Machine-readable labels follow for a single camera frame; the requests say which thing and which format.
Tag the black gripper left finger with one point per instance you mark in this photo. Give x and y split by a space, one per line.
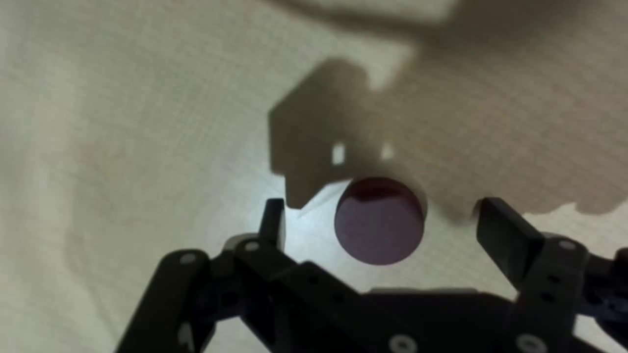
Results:
197 295

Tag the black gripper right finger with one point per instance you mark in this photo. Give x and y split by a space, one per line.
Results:
550 281

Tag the round dark red lid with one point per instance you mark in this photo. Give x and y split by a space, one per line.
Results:
379 222

